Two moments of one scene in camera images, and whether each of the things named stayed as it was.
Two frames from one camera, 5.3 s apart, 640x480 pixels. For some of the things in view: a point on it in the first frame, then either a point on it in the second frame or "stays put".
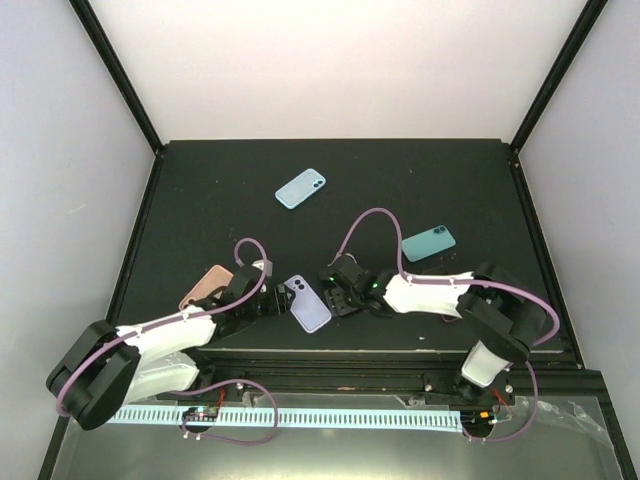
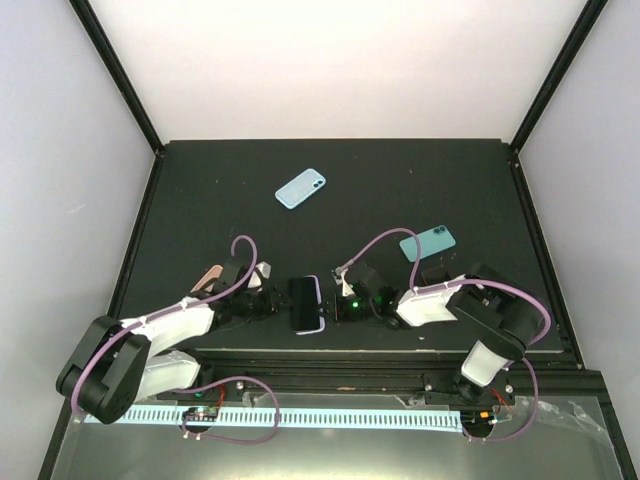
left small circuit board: (203, 413) stays put
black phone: (325, 274) → (304, 301)
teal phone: (427, 243) stays put
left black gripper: (279, 303) stays put
